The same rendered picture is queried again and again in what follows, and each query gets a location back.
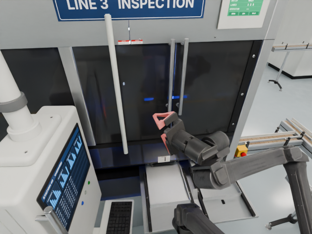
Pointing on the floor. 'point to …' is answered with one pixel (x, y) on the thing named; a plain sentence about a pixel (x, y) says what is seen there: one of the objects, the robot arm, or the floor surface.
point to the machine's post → (257, 74)
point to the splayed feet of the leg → (280, 222)
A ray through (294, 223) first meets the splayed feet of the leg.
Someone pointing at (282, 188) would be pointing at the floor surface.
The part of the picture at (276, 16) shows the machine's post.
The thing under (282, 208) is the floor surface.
